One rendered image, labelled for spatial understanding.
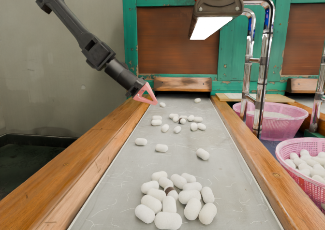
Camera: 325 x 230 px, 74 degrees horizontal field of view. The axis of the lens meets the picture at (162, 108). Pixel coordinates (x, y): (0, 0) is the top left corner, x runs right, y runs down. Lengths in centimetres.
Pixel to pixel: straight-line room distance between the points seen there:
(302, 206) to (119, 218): 27
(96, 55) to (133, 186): 45
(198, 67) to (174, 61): 13
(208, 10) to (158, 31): 81
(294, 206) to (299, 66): 100
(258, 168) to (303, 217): 13
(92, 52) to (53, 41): 168
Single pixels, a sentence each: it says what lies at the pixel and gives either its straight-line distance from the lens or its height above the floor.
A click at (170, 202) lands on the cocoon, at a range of 36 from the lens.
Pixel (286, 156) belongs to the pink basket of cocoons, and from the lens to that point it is 62.
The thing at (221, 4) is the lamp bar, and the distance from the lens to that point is 40.
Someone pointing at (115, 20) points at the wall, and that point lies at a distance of 214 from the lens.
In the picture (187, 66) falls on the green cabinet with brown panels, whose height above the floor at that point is 91.
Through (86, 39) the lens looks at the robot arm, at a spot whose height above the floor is 102.
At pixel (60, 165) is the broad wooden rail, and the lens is 49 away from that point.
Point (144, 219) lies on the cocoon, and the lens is 35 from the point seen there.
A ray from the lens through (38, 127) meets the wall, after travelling 270.
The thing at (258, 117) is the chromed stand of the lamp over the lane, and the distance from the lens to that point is 66.
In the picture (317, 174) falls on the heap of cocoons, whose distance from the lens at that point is 56.
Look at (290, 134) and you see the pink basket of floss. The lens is 90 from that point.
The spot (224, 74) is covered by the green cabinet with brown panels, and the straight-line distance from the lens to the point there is 119.
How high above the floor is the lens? 98
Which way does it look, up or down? 14 degrees down
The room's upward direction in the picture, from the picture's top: straight up
